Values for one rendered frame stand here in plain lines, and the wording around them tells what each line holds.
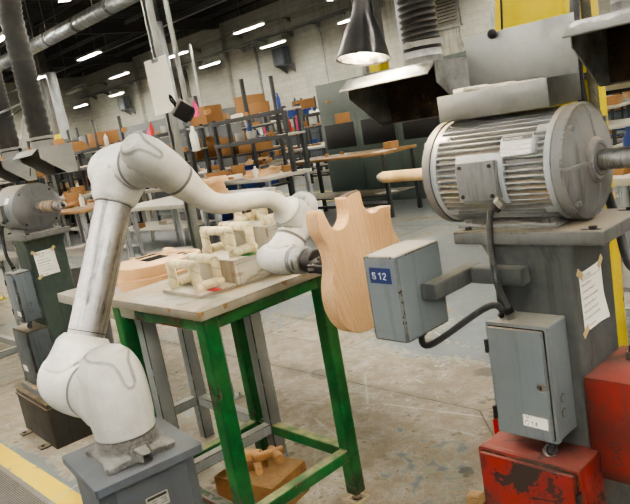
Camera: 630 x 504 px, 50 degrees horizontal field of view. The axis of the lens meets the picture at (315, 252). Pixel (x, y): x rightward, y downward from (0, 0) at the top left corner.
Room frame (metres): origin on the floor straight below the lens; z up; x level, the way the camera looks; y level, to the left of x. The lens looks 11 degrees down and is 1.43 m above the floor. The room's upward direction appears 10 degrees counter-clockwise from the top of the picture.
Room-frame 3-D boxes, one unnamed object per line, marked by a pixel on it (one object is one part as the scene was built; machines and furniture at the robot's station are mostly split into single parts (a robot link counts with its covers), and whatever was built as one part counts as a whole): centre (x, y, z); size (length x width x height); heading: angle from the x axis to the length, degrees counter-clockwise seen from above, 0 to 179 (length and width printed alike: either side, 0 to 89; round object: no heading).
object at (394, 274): (1.48, -0.26, 0.99); 0.24 x 0.21 x 0.26; 42
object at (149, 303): (2.41, 0.37, 0.55); 0.62 x 0.58 x 0.76; 42
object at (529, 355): (1.43, -0.43, 0.93); 0.15 x 0.10 x 0.55; 42
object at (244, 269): (2.41, 0.30, 0.98); 0.27 x 0.16 x 0.09; 40
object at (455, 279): (1.52, -0.30, 1.02); 0.19 x 0.04 x 0.04; 132
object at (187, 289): (2.32, 0.42, 0.94); 0.27 x 0.15 x 0.01; 40
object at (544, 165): (1.57, -0.49, 1.25); 0.41 x 0.27 x 0.26; 42
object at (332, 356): (2.38, 0.00, 0.45); 0.05 x 0.05 x 0.90; 42
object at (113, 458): (1.60, 0.54, 0.73); 0.22 x 0.18 x 0.06; 35
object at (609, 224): (1.53, -0.54, 1.11); 0.36 x 0.24 x 0.04; 42
